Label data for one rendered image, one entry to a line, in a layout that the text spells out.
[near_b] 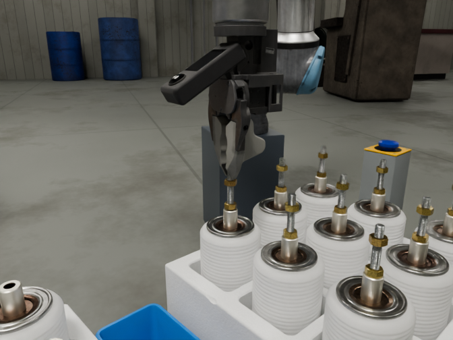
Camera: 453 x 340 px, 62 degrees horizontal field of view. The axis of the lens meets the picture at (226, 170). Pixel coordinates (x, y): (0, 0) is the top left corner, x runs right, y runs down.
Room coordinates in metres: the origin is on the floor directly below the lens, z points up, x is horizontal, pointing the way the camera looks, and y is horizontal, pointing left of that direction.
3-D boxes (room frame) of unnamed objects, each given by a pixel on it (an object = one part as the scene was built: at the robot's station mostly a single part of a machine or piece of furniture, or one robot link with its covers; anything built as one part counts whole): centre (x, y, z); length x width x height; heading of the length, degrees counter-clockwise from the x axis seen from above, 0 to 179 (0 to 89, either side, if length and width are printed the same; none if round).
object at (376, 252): (0.36, -0.16, 0.30); 0.01 x 0.01 x 0.08
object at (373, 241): (0.36, -0.16, 0.32); 0.02 x 0.02 x 0.01; 55
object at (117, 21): (6.64, 1.76, 0.49); 0.68 x 0.65 x 0.97; 18
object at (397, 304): (0.36, -0.16, 0.25); 0.08 x 0.08 x 0.01
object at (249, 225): (0.54, -0.01, 0.25); 0.08 x 0.08 x 0.01
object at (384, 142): (0.78, -0.34, 0.32); 0.04 x 0.04 x 0.02
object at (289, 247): (0.45, -0.08, 0.26); 0.02 x 0.02 x 0.03
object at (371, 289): (0.36, -0.16, 0.26); 0.02 x 0.02 x 0.03
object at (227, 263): (0.54, -0.01, 0.16); 0.10 x 0.10 x 0.18
